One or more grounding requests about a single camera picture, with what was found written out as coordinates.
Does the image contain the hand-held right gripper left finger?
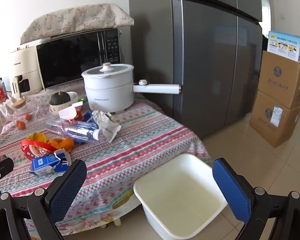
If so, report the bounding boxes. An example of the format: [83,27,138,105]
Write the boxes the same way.
[0,159,88,240]

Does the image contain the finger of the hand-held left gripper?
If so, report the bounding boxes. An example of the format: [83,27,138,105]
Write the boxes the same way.
[0,156,15,202]

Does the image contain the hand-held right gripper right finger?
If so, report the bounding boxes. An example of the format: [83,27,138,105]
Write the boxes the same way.
[212,158,300,240]

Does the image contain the red snack wrapper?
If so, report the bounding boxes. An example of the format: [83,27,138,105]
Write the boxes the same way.
[21,139,56,161]

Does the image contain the blue and white milk carton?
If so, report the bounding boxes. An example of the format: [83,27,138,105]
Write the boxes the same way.
[29,149,72,177]

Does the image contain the orange peel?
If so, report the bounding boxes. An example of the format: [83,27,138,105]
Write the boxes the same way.
[49,137,75,153]

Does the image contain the white plastic bin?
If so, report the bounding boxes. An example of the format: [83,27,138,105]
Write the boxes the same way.
[133,153,228,239]

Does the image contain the clear plastic bottle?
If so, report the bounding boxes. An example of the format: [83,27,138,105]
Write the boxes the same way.
[45,118,103,144]

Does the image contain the white snack wrapper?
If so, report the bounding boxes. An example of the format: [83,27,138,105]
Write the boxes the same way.
[91,110,122,143]

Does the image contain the clear plastic bag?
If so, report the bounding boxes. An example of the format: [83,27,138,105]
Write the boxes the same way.
[4,97,40,131]

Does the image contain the orange and white small carton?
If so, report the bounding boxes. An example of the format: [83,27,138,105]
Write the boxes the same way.
[59,105,84,122]

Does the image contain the long blue snack box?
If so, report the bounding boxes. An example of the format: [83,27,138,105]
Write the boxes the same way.
[83,112,98,123]

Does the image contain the brown cardboard box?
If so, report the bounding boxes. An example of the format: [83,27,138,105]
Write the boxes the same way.
[249,90,300,148]
[258,50,300,109]

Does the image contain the dark green pumpkin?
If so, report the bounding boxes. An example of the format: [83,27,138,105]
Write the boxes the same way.
[49,91,71,106]

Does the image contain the striped patterned tablecloth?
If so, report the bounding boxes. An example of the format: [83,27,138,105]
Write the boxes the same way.
[0,94,212,237]

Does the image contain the cream air fryer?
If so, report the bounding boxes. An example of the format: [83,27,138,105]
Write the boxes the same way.
[9,44,44,98]

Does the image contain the white electric cooking pot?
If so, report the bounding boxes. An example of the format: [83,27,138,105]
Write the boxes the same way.
[81,62,182,113]

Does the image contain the black microwave oven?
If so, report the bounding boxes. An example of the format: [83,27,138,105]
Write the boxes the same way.
[36,28,122,90]

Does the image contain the grey refrigerator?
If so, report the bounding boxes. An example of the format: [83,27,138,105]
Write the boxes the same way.
[128,0,263,138]

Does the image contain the blue and white printed box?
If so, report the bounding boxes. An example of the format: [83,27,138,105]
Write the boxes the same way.
[267,31,300,63]

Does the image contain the floral microwave cover cloth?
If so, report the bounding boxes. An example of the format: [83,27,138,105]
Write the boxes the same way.
[20,3,135,45]

